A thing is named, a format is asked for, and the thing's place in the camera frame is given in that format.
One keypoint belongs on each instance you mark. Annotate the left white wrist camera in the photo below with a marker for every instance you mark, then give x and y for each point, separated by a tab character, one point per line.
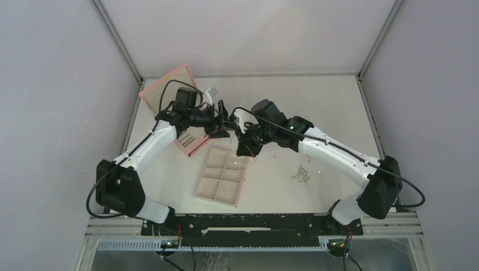
209	97

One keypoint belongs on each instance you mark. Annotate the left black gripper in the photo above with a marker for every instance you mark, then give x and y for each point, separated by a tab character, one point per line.
212	126

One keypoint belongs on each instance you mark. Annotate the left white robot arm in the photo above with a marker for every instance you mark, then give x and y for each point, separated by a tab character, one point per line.
118	184

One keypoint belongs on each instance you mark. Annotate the black mounting base plate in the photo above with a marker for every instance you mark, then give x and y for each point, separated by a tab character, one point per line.
267	230

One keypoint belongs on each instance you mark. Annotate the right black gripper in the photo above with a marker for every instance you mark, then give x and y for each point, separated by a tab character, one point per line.
245	149

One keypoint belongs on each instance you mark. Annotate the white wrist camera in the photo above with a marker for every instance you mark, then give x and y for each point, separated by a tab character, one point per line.
209	97
241	118

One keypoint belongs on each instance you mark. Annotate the beige six-compartment tray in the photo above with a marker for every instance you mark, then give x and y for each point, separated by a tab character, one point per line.
222	177

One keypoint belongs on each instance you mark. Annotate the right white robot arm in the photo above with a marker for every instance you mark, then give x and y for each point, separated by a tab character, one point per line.
378	180

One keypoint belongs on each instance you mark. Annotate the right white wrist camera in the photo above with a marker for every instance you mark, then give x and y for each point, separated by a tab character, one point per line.
241	118

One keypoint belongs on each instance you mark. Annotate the pink jewelry box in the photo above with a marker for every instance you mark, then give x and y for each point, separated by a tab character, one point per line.
162	95

